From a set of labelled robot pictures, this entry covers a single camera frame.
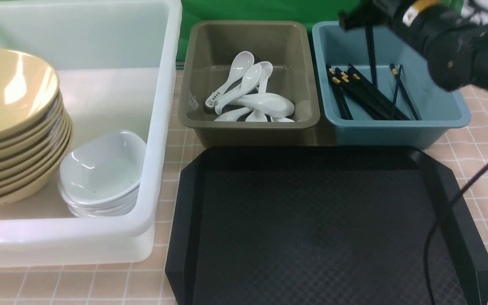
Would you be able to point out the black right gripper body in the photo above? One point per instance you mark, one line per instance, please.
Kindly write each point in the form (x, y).
(368, 13)

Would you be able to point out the white square dish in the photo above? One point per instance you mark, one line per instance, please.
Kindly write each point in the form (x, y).
(103, 169)

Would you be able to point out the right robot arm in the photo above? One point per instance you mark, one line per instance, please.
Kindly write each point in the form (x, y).
(455, 49)

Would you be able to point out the black chopsticks in bin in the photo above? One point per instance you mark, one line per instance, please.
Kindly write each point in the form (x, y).
(353, 84)

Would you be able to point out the teal plastic bin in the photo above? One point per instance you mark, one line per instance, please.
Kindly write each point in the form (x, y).
(438, 111)

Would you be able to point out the stack of white dishes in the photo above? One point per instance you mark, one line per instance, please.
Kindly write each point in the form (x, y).
(118, 207)

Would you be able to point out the stack of yellow bowls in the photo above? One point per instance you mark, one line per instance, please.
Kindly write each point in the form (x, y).
(35, 128)

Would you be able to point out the olive brown plastic bin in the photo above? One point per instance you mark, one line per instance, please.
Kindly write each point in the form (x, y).
(212, 47)

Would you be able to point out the white spoons pile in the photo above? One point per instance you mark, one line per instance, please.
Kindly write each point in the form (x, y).
(244, 93)

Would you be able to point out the checkered tan tablecloth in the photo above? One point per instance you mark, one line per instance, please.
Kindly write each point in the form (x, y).
(465, 151)

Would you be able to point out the black plastic tray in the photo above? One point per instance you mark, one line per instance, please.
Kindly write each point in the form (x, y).
(305, 226)

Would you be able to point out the white plastic tub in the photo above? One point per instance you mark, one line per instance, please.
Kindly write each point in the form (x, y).
(116, 63)

